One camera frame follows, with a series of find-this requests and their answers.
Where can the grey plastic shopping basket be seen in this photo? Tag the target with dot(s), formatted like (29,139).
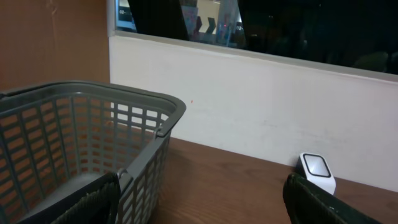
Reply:
(53,132)

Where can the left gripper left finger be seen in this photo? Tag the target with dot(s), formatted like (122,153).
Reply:
(86,198)

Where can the painted cardboard panel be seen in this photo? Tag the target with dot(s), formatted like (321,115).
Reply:
(53,40)

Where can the white barcode scanner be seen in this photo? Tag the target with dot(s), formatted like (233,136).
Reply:
(315,169)

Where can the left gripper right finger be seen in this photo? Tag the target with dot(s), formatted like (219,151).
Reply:
(307,203)

